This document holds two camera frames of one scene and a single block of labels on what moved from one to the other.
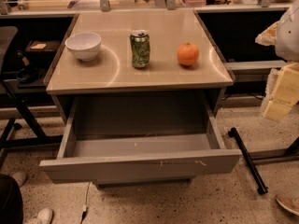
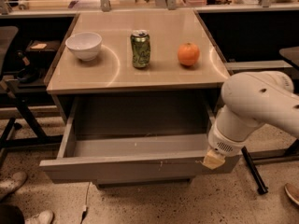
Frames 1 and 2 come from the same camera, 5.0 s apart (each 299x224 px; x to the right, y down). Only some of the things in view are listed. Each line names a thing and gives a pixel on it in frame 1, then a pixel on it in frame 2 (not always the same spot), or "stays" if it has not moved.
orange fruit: [188, 54] stays
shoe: [289, 202] to [292, 191]
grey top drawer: [138, 137] stays
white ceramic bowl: [85, 46] stays
